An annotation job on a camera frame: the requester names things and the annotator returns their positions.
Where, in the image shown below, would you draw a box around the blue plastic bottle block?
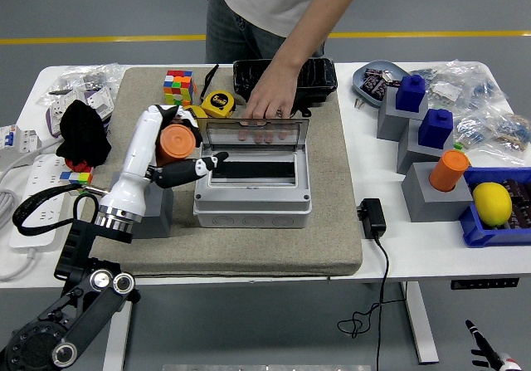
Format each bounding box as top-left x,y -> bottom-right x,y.
417,108 -> 454,148
395,74 -> 428,113

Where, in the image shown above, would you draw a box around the grey-brown fabric mat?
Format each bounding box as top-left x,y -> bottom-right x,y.
80,66 -> 364,279

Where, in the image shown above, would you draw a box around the grey electrical junction box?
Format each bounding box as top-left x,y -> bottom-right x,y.
192,145 -> 313,230

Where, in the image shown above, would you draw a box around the blue-grey dish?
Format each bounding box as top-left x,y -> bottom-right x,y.
351,59 -> 410,109

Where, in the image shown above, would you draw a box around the black plastic tray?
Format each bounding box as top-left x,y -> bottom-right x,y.
231,57 -> 338,119

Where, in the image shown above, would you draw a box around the black table control panel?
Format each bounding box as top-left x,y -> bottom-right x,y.
451,277 -> 520,291

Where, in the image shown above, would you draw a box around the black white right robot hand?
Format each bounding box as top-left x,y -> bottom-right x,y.
464,320 -> 522,371

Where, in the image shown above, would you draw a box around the small red plastic piece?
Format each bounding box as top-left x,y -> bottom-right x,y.
65,158 -> 95,173

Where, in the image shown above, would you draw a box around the grey block holder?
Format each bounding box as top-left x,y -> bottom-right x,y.
111,171 -> 175,239
401,161 -> 475,223
376,86 -> 429,142
396,117 -> 455,176

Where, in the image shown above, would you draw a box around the black power adapter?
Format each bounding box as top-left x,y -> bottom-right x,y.
357,198 -> 387,239

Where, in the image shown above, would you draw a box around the small colourful puzzle cube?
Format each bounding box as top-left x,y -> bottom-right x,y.
60,170 -> 95,187

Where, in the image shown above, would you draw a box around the yellow lemon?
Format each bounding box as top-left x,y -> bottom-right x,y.
471,182 -> 514,227

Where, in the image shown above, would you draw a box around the white power strip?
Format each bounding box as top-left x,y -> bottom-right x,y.
8,154 -> 76,250

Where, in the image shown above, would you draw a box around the black cloth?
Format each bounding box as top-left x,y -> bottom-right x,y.
56,99 -> 112,168

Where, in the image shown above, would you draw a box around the white wall switch panel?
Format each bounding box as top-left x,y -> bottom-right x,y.
81,85 -> 115,120

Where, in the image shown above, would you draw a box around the blue plastic bin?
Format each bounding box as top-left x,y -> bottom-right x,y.
458,166 -> 531,248

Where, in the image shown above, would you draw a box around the black adapter cord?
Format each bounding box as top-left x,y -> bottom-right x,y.
336,233 -> 391,371

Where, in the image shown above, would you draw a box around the black tweezers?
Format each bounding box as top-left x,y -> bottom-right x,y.
201,63 -> 220,98

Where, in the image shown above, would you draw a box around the yellow tape measure black label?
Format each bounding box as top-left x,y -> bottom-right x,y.
201,90 -> 236,119

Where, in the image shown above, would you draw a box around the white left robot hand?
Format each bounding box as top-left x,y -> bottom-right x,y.
99,104 -> 230,222

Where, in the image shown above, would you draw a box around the dark components pile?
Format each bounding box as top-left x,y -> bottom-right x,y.
501,178 -> 531,230

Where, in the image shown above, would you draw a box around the person's left hand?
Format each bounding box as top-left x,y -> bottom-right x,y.
238,66 -> 300,144

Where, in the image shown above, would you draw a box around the orange cylinder battery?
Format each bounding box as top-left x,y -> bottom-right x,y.
156,124 -> 197,167
428,149 -> 470,193

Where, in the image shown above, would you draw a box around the thick white strip cable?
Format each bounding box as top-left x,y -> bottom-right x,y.
0,190 -> 41,281

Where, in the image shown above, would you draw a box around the white socket purple back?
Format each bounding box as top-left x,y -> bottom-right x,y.
44,99 -> 70,138

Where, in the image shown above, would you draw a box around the large colourful puzzle cube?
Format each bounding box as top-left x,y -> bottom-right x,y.
162,70 -> 197,107

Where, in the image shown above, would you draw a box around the clear hinged box lid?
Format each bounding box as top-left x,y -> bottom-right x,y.
195,116 -> 311,153

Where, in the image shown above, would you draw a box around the white circuit breaker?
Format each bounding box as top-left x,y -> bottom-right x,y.
0,124 -> 42,154

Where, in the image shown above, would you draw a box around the clear bag of small parts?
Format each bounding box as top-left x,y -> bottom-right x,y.
425,76 -> 465,107
462,61 -> 509,114
487,112 -> 531,164
57,62 -> 125,98
454,113 -> 490,144
35,82 -> 79,109

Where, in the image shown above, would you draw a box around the white table leg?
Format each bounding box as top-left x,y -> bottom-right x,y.
102,300 -> 136,371
400,281 -> 440,364

